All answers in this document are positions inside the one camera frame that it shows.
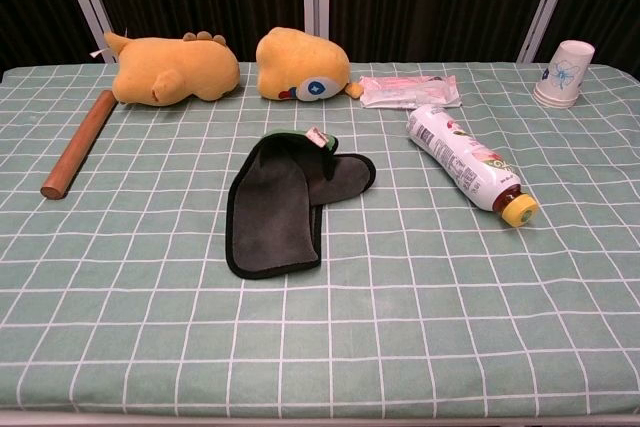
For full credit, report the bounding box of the yellow bird plush toy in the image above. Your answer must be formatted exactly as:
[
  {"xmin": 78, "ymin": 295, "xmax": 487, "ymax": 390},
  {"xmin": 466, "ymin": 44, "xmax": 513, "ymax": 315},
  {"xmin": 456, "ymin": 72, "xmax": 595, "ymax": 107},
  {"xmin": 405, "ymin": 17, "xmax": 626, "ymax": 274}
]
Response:
[{"xmin": 255, "ymin": 26, "xmax": 362, "ymax": 102}]

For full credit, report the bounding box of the pink snack packet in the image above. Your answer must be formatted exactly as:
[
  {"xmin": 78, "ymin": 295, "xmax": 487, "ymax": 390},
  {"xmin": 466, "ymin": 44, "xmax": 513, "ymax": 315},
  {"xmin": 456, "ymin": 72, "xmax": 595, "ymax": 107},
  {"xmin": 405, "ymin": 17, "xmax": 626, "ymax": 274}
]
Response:
[{"xmin": 358, "ymin": 74, "xmax": 463, "ymax": 110}]

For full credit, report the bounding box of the white bottle yellow cap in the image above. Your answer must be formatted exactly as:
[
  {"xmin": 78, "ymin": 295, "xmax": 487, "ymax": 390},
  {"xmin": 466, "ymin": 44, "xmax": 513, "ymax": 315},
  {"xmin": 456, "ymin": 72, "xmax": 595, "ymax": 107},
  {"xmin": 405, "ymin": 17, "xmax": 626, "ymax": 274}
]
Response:
[{"xmin": 405, "ymin": 103, "xmax": 540, "ymax": 227}]

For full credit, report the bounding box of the green checked tablecloth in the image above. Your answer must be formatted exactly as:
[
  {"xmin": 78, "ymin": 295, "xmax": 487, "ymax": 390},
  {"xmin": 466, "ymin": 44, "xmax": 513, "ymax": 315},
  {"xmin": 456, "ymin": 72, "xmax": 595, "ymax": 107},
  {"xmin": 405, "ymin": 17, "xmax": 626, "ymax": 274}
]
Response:
[{"xmin": 0, "ymin": 61, "xmax": 640, "ymax": 421}]

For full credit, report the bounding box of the yellow dinosaur plush toy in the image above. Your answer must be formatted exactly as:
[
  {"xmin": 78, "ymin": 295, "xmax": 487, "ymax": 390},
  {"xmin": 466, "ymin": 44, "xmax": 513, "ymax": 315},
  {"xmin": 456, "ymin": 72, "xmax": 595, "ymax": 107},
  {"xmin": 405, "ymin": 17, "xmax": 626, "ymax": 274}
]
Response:
[{"xmin": 89, "ymin": 30, "xmax": 242, "ymax": 108}]

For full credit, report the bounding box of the brown wooden rod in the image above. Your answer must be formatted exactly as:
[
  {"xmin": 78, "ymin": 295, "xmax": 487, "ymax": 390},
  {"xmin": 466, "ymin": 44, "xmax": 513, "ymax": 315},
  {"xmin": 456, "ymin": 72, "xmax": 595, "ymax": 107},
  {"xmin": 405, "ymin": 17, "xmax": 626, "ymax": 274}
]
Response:
[{"xmin": 40, "ymin": 90, "xmax": 116, "ymax": 200}]

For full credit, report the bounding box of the white paper cup blue print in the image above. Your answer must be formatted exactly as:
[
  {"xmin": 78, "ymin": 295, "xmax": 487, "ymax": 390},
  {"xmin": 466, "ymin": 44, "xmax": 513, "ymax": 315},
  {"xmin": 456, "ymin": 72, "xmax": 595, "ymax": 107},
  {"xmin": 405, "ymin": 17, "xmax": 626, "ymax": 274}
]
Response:
[{"xmin": 532, "ymin": 39, "xmax": 597, "ymax": 109}]

